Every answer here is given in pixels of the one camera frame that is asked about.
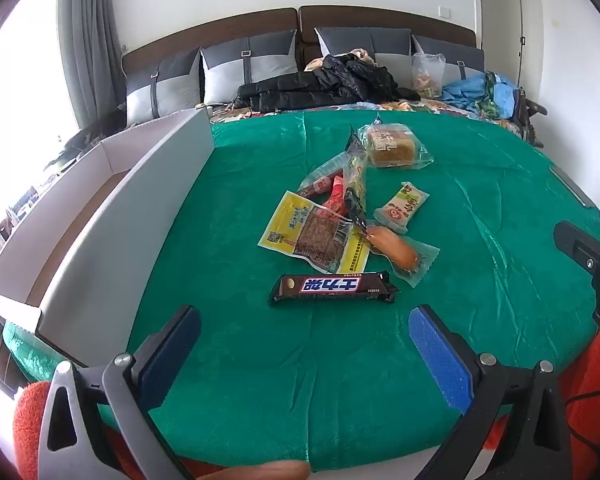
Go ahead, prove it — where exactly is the beige cloth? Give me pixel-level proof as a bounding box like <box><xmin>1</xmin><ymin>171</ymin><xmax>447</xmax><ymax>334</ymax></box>
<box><xmin>305</xmin><ymin>49</ymin><xmax>376</xmax><ymax>72</ymax></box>

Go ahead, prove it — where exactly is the brown chocolate bar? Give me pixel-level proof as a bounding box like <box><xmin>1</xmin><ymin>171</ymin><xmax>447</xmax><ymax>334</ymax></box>
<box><xmin>268</xmin><ymin>271</ymin><xmax>400</xmax><ymax>307</ymax></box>

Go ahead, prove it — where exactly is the dark green folded cloth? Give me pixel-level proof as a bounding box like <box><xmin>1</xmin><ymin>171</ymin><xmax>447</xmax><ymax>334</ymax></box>
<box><xmin>65</xmin><ymin>107</ymin><xmax>127</xmax><ymax>161</ymax></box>

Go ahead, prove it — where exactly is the blue cloth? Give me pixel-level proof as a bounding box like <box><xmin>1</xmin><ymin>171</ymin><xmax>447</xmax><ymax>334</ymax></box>
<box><xmin>440</xmin><ymin>72</ymin><xmax>518</xmax><ymax>121</ymax></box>

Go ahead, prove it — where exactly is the clear packet with dark sausage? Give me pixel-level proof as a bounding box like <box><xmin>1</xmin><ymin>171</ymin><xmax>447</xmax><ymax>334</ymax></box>
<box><xmin>297</xmin><ymin>152</ymin><xmax>351</xmax><ymax>198</ymax></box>

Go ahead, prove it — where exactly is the person's orange fuzzy clothing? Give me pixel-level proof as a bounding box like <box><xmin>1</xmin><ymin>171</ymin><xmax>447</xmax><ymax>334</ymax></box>
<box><xmin>12</xmin><ymin>327</ymin><xmax>600</xmax><ymax>480</ymax></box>

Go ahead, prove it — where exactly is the white cardboard box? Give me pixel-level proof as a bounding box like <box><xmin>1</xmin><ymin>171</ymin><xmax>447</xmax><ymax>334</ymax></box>
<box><xmin>0</xmin><ymin>107</ymin><xmax>216</xmax><ymax>368</ymax></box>

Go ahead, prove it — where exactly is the window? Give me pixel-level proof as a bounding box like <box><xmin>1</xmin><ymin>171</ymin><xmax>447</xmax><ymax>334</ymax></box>
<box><xmin>0</xmin><ymin>0</ymin><xmax>81</xmax><ymax>241</ymax></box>

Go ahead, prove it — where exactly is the yellow dried tofu packet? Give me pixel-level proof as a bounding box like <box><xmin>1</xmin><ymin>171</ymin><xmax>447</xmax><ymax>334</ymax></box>
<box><xmin>257</xmin><ymin>190</ymin><xmax>372</xmax><ymax>275</ymax></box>

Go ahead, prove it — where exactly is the grey two-tone pillow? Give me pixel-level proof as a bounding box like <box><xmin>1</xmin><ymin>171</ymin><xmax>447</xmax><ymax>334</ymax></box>
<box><xmin>200</xmin><ymin>30</ymin><xmax>299</xmax><ymax>106</ymax></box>
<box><xmin>411</xmin><ymin>34</ymin><xmax>486</xmax><ymax>86</ymax></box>
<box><xmin>314</xmin><ymin>26</ymin><xmax>413</xmax><ymax>86</ymax></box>
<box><xmin>125</xmin><ymin>47</ymin><xmax>203</xmax><ymax>126</ymax></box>

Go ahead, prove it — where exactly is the long yellow black snack packet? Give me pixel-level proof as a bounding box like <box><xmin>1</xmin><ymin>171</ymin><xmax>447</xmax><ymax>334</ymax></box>
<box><xmin>341</xmin><ymin>127</ymin><xmax>370</xmax><ymax>228</ymax></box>

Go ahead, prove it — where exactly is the black cable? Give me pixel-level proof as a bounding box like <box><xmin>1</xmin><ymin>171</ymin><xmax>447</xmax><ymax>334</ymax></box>
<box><xmin>565</xmin><ymin>392</ymin><xmax>600</xmax><ymax>443</ymax></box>

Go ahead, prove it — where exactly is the clear plastic bag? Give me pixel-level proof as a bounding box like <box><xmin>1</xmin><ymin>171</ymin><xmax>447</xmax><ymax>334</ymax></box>
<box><xmin>411</xmin><ymin>52</ymin><xmax>447</xmax><ymax>98</ymax></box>

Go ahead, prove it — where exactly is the white door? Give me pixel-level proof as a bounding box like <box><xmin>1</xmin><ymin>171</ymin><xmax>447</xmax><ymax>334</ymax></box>
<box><xmin>480</xmin><ymin>0</ymin><xmax>541</xmax><ymax>96</ymax></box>

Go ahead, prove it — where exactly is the red snack packet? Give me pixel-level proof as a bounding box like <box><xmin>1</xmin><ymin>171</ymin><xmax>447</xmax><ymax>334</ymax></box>
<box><xmin>320</xmin><ymin>172</ymin><xmax>351</xmax><ymax>221</ymax></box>

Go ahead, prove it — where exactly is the bread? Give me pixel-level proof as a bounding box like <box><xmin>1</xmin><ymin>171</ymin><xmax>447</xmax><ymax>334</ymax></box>
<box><xmin>356</xmin><ymin>122</ymin><xmax>435</xmax><ymax>171</ymax></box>

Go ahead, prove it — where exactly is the sausage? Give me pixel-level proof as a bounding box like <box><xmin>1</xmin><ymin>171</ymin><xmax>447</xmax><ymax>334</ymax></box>
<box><xmin>360</xmin><ymin>225</ymin><xmax>441</xmax><ymax>288</ymax></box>

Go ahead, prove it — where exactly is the grey curtain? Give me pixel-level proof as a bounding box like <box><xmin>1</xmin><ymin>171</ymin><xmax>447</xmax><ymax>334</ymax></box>
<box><xmin>57</xmin><ymin>0</ymin><xmax>126</xmax><ymax>133</ymax></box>

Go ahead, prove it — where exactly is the black jacket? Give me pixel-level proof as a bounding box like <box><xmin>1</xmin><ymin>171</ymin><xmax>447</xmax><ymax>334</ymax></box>
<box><xmin>236</xmin><ymin>52</ymin><xmax>421</xmax><ymax>113</ymax></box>

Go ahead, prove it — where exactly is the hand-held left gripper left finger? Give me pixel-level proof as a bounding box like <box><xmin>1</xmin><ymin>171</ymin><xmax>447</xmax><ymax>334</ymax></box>
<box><xmin>39</xmin><ymin>304</ymin><xmax>202</xmax><ymax>480</ymax></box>

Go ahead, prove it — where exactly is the person's left hand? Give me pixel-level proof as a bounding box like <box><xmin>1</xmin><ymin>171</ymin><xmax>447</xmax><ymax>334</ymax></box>
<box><xmin>207</xmin><ymin>460</ymin><xmax>312</xmax><ymax>480</ymax></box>

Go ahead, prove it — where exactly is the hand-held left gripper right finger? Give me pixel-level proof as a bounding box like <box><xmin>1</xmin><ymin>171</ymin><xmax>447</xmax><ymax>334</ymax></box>
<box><xmin>408</xmin><ymin>304</ymin><xmax>573</xmax><ymax>480</ymax></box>

